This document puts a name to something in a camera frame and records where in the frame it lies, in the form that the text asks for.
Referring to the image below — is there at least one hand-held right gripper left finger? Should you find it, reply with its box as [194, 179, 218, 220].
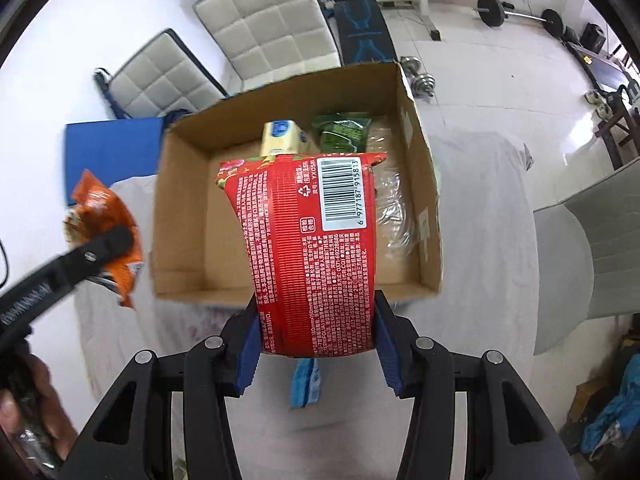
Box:
[57, 303, 262, 480]

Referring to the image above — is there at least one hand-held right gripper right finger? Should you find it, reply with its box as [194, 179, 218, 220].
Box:
[372, 290, 584, 480]

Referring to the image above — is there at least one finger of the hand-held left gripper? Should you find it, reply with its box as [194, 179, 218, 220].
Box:
[49, 225, 136, 287]

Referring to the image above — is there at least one orange snack packet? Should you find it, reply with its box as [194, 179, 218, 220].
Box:
[62, 169, 146, 309]

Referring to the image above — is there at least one cardboard box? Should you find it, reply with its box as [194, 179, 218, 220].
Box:
[152, 61, 444, 307]

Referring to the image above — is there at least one red snack packet with barcode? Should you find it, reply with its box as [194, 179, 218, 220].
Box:
[216, 151, 389, 360]

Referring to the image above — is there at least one person's left hand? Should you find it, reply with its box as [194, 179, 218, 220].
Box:
[0, 351, 77, 463]

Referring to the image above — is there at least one small blue packet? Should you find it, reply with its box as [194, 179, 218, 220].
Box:
[290, 358, 322, 409]

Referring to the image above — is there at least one blue mat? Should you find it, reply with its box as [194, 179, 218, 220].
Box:
[63, 117, 167, 207]

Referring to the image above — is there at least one white tablecloth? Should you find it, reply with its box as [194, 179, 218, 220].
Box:
[74, 129, 545, 480]

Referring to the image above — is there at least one clear plastic bag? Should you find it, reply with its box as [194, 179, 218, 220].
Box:
[369, 114, 418, 263]

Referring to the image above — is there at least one white quilted cushion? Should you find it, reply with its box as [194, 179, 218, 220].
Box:
[193, 0, 342, 93]
[93, 28, 229, 121]

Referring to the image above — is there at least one yellow packet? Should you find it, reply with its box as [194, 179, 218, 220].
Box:
[260, 120, 321, 157]

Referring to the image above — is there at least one green packet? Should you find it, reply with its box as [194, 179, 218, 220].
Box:
[312, 112, 374, 154]

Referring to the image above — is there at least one grey plastic chair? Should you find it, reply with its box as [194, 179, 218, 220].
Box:
[532, 157, 640, 357]

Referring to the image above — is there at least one blue cloth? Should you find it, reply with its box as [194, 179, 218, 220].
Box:
[581, 354, 640, 457]

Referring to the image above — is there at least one metal dumbbell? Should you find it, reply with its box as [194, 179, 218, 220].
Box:
[399, 55, 437, 99]

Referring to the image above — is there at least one black blue weight bench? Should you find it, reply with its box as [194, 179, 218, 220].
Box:
[332, 0, 399, 67]

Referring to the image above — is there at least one white weight rack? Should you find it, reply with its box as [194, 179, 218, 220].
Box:
[369, 0, 444, 42]

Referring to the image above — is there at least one black barbell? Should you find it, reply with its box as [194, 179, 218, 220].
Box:
[476, 0, 566, 39]

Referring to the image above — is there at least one black box speaker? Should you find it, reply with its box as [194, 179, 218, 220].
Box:
[582, 23, 609, 52]

